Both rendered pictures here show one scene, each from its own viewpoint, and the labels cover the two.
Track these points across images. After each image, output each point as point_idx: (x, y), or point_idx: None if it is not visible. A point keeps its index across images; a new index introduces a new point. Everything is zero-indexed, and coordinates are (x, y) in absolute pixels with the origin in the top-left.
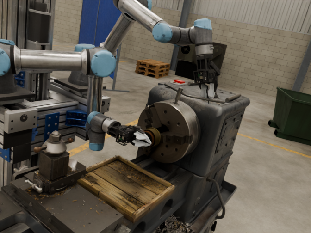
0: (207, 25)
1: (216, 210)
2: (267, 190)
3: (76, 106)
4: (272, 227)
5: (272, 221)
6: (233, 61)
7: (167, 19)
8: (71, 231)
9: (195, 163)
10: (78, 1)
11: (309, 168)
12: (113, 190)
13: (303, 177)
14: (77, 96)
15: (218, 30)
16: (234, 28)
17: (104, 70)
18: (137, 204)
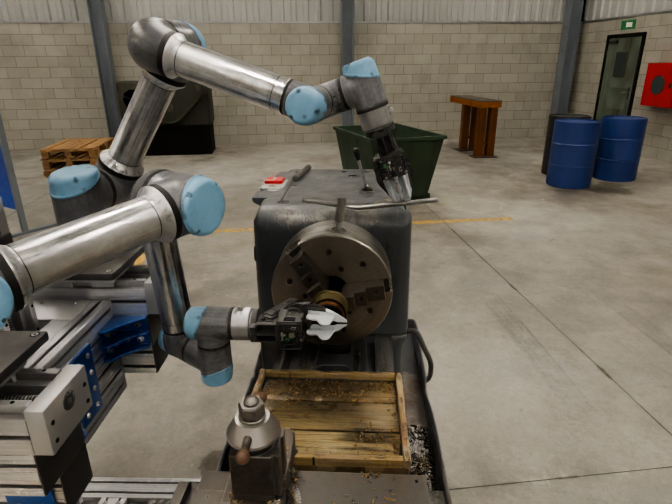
0: (374, 69)
1: (414, 372)
2: (409, 300)
3: (110, 312)
4: (451, 351)
5: (445, 343)
6: (230, 99)
7: (63, 45)
8: None
9: (388, 317)
10: None
11: (436, 240)
12: (326, 440)
13: (438, 257)
14: (103, 289)
15: None
16: (209, 37)
17: (211, 219)
18: (384, 439)
